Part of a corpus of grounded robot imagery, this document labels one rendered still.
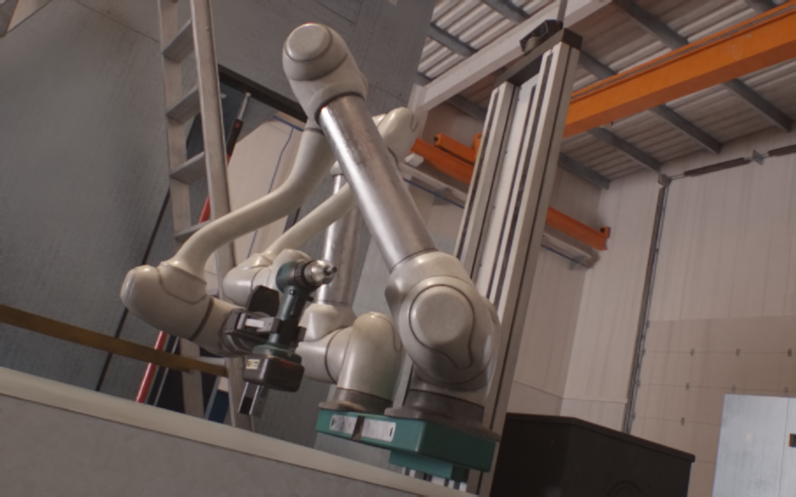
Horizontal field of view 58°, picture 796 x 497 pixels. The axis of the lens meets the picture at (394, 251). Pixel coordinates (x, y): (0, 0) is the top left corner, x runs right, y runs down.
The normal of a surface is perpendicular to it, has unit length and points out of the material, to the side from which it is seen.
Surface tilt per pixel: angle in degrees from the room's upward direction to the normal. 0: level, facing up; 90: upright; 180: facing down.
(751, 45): 90
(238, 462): 67
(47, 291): 90
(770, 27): 90
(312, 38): 85
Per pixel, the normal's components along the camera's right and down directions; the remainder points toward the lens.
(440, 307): -0.11, -0.22
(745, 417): -0.83, -0.35
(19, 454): 0.61, -0.44
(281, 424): 0.51, -0.11
